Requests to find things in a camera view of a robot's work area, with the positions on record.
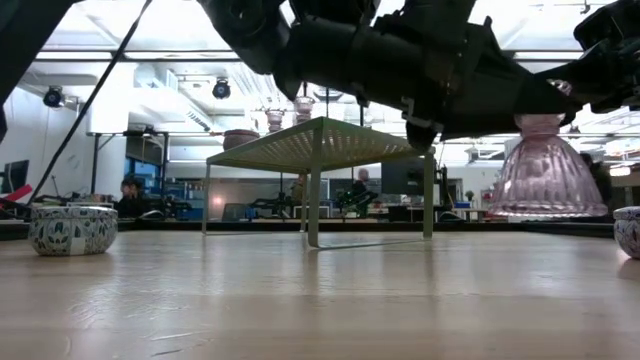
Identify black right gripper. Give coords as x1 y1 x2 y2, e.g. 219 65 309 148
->
544 0 640 114

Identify dark background monitor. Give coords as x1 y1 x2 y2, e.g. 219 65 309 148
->
380 158 426 197

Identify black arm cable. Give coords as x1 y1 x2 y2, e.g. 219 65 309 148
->
27 0 154 204

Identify green perforated metal shelf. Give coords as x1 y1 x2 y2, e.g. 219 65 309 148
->
202 116 437 251

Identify black ceiling dome camera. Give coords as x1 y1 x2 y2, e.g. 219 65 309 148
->
211 77 233 101
42 85 66 109

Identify blue patterned white candle tin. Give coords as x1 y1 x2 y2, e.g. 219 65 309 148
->
612 205 640 260

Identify black table edge rail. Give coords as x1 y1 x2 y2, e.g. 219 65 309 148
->
0 218 640 240

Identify person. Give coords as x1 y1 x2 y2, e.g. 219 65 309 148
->
114 177 147 220
349 168 372 202

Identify pink ribbed glass candle holder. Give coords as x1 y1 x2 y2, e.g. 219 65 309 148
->
293 96 317 126
264 108 287 134
487 112 609 219

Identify black overhead frame beam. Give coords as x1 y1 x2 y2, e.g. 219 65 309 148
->
34 48 586 63

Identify green floral white candle tin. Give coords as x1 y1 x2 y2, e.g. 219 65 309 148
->
28 205 120 258

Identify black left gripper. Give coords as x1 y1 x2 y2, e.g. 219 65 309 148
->
434 17 576 141

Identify dark monitor with thin bezel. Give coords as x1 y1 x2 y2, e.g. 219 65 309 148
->
0 159 30 195

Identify red bar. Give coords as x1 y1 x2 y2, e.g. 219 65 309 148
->
0 183 34 207

